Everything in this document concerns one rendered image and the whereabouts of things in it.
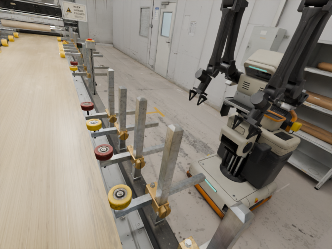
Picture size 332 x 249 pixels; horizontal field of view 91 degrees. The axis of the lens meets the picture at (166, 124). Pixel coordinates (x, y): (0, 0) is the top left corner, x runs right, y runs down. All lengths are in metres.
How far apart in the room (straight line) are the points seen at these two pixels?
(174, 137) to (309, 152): 2.81
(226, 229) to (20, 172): 0.69
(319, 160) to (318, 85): 1.02
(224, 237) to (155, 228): 0.42
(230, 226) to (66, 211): 0.46
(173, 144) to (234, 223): 0.24
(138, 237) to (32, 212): 0.43
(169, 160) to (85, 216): 0.30
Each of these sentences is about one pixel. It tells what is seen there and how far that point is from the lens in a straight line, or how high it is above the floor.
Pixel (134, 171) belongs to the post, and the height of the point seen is 0.77.
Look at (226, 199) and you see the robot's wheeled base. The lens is 1.59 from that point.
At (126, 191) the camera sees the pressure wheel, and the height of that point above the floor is 0.90.
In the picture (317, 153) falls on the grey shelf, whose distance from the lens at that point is 3.13.
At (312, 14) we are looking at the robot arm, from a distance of 0.93.
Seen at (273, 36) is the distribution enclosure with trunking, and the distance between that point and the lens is 3.07.
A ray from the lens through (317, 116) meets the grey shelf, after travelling 3.03.
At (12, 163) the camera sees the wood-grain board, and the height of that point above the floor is 0.90.
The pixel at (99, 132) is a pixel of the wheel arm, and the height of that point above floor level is 0.84.
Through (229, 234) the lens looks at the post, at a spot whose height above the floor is 1.08.
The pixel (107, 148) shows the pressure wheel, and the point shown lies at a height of 0.90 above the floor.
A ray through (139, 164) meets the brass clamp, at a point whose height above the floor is 0.84.
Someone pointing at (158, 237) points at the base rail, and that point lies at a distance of 0.79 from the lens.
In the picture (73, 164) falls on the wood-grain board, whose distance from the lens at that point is 0.76.
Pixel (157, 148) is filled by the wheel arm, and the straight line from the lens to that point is 0.91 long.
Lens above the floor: 1.41
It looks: 30 degrees down
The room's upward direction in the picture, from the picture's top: 10 degrees clockwise
